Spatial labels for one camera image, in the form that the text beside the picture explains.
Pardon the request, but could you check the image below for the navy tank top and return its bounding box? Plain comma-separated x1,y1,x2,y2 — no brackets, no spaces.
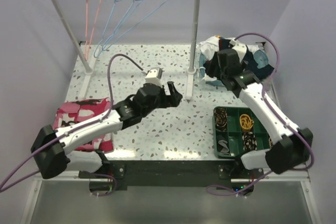
199,36,274,86

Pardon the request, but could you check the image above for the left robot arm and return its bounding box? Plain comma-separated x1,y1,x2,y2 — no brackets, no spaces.
30,81,183,179

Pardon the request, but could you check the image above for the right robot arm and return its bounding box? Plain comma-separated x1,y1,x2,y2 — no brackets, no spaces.
206,49,314,178

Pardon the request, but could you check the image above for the white garment in basket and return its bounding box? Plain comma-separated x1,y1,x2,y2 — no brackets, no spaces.
198,35,263,83

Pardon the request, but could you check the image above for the yellow rolled tie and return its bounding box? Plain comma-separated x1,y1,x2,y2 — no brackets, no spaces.
239,114,254,132

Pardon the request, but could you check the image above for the green compartment tray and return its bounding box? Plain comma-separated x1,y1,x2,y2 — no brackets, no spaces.
212,106,273,159

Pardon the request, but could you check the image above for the grey white rolled tie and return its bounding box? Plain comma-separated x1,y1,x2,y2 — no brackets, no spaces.
217,135,230,156

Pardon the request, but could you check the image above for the black white spotted rolled tie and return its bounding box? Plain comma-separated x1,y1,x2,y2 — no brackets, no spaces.
242,132,257,152

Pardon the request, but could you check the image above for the pink camouflage folded garment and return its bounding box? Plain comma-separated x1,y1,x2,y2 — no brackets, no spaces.
52,98,113,153

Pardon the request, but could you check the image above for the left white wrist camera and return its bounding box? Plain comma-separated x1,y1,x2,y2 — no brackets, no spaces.
145,67,163,87

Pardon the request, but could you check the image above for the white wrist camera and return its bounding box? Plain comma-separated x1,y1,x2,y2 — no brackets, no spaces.
228,38,248,61
145,67,163,87

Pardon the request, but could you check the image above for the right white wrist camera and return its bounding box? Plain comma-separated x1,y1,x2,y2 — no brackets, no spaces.
228,38,248,61

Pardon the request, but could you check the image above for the pink wire hanger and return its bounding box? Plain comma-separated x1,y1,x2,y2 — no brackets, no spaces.
76,0,105,61

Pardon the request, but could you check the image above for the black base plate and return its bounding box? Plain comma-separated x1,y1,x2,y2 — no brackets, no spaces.
79,159,264,192

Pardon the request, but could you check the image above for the blue wire hanger right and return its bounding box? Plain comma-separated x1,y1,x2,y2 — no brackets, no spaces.
101,0,173,52

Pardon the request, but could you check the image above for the blue wire hanger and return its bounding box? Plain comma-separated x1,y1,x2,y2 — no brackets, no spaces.
93,0,148,58
101,0,173,52

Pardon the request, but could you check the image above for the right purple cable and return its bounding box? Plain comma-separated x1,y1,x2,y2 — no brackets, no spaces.
206,33,314,197

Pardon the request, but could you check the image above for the blue wire hanger left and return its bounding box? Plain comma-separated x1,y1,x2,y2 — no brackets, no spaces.
93,0,148,58

